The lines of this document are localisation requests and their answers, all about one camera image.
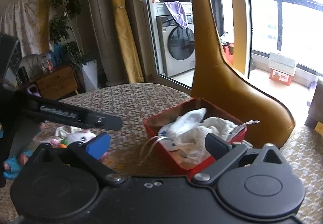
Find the white patterned hanging cloth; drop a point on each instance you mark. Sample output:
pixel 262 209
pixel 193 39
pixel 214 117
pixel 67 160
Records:
pixel 20 24

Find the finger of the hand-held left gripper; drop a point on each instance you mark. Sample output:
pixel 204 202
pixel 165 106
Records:
pixel 75 116

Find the red white carton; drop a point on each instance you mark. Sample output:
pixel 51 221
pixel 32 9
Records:
pixel 280 78

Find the yellow hanging cloth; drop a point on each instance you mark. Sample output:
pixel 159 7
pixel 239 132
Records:
pixel 44 24

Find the white knitted cloth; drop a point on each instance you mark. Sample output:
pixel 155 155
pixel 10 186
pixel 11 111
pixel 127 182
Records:
pixel 201 135

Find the clear plastic bag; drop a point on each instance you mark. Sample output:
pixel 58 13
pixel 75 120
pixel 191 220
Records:
pixel 191 118
pixel 242 129

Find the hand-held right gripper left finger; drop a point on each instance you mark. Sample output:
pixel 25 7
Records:
pixel 98 144

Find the white yellow patterned seat cover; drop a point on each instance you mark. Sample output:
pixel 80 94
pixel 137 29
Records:
pixel 305 158

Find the white teal tissue pack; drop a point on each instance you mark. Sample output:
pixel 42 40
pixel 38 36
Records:
pixel 12 169

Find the gold patterned tablecloth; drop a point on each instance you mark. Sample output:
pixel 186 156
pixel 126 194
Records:
pixel 131 97

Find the red bucket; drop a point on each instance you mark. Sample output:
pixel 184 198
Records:
pixel 228 52

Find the white tower air conditioner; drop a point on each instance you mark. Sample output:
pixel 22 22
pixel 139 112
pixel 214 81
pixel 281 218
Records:
pixel 101 24

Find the wooden drawer cabinet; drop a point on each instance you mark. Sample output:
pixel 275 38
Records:
pixel 55 82

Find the tan chair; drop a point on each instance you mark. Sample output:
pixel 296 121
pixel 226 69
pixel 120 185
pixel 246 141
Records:
pixel 316 113

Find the tan giraffe statue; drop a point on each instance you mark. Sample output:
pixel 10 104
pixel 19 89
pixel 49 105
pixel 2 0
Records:
pixel 227 87

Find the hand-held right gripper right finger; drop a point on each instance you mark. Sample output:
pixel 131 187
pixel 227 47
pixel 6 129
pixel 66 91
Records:
pixel 217 145

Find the potted tree white planter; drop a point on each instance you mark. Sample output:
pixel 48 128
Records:
pixel 89 75

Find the white washing machine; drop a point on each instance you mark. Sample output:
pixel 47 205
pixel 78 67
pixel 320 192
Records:
pixel 176 49

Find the purple kettlebell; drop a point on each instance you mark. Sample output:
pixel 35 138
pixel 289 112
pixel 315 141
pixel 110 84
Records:
pixel 32 90

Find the white bunny plush toy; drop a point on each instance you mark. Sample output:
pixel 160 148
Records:
pixel 78 137

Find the purple stool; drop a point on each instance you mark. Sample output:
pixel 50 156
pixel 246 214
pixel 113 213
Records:
pixel 311 92

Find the yellow curtain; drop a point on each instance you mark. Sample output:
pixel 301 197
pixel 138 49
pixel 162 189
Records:
pixel 123 37

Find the purple cloth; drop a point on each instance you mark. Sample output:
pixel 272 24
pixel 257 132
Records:
pixel 178 14

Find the red rectangular box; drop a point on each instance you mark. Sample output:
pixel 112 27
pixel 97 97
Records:
pixel 156 128

